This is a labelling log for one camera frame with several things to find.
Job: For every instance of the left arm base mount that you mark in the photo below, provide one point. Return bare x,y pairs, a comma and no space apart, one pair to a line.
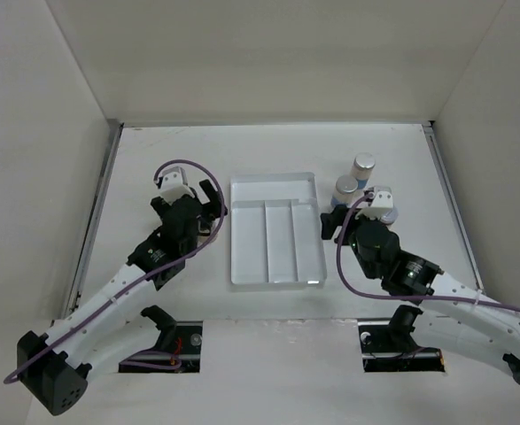
176,349

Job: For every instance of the left metal table rail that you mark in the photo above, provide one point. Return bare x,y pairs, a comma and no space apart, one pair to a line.
74,289

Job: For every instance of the right metal table rail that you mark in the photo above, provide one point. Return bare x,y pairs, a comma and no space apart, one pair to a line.
439,163

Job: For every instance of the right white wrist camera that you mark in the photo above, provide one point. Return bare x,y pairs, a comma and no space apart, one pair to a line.
378,202

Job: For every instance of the white compartment tray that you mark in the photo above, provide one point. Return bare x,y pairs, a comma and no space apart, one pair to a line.
275,232

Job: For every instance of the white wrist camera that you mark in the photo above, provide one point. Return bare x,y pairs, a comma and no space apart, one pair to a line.
378,202
173,185

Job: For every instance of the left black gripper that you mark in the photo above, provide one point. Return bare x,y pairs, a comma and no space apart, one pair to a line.
214,204

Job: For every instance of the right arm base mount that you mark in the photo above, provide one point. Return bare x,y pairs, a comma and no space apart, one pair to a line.
388,347

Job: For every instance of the tall jar silver lid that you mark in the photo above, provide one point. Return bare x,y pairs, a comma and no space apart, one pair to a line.
362,167
345,189

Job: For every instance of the metal table rail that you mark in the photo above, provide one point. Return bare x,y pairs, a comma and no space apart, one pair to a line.
439,163
74,289

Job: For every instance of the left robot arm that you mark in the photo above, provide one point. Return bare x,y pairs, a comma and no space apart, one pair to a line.
122,318

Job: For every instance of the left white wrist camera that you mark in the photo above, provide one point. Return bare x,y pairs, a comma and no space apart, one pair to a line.
173,185

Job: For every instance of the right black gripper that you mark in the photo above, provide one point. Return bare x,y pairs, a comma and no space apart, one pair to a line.
330,221

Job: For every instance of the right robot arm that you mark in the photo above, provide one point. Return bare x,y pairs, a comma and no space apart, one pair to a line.
434,309

